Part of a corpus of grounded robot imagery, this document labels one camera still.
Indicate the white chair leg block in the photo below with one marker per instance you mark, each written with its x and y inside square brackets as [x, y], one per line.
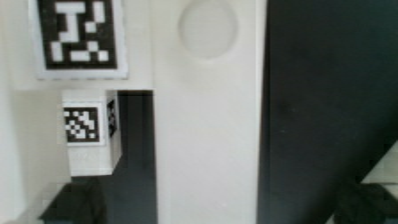
[94, 131]

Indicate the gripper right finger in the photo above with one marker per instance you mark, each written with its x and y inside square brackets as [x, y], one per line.
[367, 205]

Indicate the white chair back frame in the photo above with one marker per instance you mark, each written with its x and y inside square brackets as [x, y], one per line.
[195, 52]

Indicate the white U-shaped fence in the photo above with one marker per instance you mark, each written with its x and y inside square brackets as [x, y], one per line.
[385, 171]

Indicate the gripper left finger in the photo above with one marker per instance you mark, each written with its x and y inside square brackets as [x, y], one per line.
[79, 206]

